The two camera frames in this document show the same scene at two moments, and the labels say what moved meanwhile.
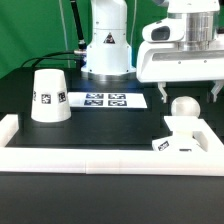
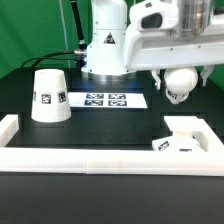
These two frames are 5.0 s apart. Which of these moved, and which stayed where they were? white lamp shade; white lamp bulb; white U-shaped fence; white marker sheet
Moved: white lamp bulb
Stayed: white marker sheet; white lamp shade; white U-shaped fence
